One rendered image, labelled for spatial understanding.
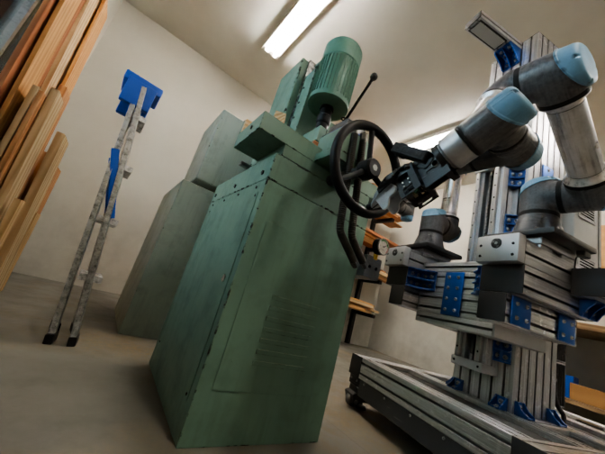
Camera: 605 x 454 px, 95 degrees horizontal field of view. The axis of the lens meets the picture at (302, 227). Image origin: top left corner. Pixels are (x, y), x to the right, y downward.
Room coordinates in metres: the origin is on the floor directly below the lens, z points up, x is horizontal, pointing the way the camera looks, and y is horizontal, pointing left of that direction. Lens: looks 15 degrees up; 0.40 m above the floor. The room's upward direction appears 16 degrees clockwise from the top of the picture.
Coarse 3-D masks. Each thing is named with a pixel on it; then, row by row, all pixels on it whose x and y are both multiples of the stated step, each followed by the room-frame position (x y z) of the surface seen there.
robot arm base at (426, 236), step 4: (420, 232) 1.36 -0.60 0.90; (424, 232) 1.34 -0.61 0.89; (428, 232) 1.33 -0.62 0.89; (432, 232) 1.32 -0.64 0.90; (436, 232) 1.32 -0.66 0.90; (440, 232) 1.32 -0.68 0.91; (420, 236) 1.35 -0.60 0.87; (424, 236) 1.33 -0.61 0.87; (428, 236) 1.32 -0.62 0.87; (432, 236) 1.31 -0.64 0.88; (436, 236) 1.31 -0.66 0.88; (440, 236) 1.32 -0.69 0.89; (416, 240) 1.37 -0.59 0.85; (420, 240) 1.34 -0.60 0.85; (424, 240) 1.32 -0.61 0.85; (428, 240) 1.32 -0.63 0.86; (432, 240) 1.31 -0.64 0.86; (436, 240) 1.31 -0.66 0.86; (440, 240) 1.31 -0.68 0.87; (436, 244) 1.30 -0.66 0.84; (440, 244) 1.30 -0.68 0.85; (444, 248) 1.32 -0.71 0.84
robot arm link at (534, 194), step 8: (528, 184) 0.89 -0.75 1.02; (536, 184) 0.87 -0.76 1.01; (544, 184) 0.85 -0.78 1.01; (552, 184) 0.83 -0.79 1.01; (560, 184) 0.81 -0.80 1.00; (520, 192) 0.92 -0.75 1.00; (528, 192) 0.88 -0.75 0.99; (536, 192) 0.86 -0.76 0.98; (544, 192) 0.85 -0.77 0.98; (552, 192) 0.83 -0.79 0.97; (560, 192) 0.81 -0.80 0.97; (520, 200) 0.92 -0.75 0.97; (528, 200) 0.88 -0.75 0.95; (536, 200) 0.86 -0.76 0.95; (544, 200) 0.85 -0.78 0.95; (552, 200) 0.83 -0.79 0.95; (560, 200) 0.82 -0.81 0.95; (520, 208) 0.91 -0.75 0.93; (528, 208) 0.88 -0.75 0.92; (536, 208) 0.86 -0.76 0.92; (544, 208) 0.85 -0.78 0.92; (552, 208) 0.84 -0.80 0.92; (560, 208) 0.83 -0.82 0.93
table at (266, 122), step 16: (256, 128) 0.75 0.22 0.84; (272, 128) 0.75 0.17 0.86; (288, 128) 0.77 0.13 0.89; (240, 144) 0.86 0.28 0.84; (256, 144) 0.83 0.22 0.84; (272, 144) 0.80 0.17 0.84; (288, 144) 0.78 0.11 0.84; (304, 144) 0.81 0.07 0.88; (320, 160) 0.82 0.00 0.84; (368, 192) 0.98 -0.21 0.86
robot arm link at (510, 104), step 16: (496, 96) 0.41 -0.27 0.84; (512, 96) 0.39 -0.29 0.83; (480, 112) 0.43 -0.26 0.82; (496, 112) 0.41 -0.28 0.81; (512, 112) 0.39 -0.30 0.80; (528, 112) 0.39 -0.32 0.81; (464, 128) 0.45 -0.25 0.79; (480, 128) 0.43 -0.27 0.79; (496, 128) 0.42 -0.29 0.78; (512, 128) 0.42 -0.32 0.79; (480, 144) 0.45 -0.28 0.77; (496, 144) 0.45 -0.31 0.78; (512, 144) 0.45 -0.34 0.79
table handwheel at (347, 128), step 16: (352, 128) 0.67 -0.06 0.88; (368, 128) 0.70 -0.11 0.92; (336, 144) 0.65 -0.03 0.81; (368, 144) 0.72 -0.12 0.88; (384, 144) 0.75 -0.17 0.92; (336, 160) 0.65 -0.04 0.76; (368, 160) 0.70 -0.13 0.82; (336, 176) 0.66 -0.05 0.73; (352, 176) 0.70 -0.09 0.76; (368, 176) 0.72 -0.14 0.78; (352, 208) 0.71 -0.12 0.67
